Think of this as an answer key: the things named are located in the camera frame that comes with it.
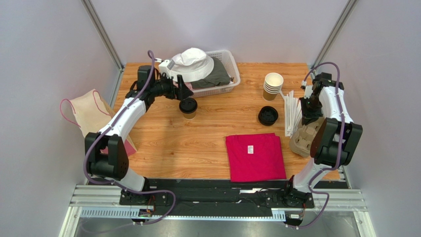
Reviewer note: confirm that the pink and cream paper bag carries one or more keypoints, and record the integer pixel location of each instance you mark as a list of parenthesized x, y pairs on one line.
[(90, 112)]

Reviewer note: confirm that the white bucket hat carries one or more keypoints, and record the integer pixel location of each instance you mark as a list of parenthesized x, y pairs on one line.
[(193, 64)]

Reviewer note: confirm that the bundle of white straws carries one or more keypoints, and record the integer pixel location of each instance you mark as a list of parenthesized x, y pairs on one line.
[(292, 113)]

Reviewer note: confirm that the stack of paper cups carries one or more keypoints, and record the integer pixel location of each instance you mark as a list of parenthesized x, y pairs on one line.
[(272, 86)]

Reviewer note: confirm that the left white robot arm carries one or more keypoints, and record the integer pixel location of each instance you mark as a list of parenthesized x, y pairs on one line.
[(106, 159)]

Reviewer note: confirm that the black coffee cup lid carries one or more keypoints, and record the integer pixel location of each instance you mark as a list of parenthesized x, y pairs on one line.
[(188, 106)]

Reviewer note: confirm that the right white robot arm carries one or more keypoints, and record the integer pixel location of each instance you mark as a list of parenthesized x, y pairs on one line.
[(326, 134)]

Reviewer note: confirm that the stack of black lids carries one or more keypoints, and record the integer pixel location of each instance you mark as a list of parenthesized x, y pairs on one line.
[(267, 116)]

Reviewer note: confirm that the white plastic basket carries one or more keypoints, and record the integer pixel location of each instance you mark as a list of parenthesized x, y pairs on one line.
[(229, 63)]

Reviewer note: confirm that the brown paper coffee cup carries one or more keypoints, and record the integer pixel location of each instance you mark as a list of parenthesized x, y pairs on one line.
[(189, 115)]

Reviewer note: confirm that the olive green folded garment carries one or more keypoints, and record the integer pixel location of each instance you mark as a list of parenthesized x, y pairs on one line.
[(218, 77)]

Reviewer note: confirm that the cardboard cup carrier tray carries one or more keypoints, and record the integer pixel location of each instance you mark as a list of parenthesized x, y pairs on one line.
[(301, 140)]

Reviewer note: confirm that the folded red t-shirt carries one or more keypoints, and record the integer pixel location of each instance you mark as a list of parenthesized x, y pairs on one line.
[(255, 157)]

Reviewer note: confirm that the pink cloth in basket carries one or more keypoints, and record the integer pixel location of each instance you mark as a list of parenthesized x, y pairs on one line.
[(189, 86)]

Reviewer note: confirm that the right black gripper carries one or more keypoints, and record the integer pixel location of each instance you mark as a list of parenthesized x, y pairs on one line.
[(309, 110)]

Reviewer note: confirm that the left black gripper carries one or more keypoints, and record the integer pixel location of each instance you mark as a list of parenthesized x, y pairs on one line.
[(181, 92)]

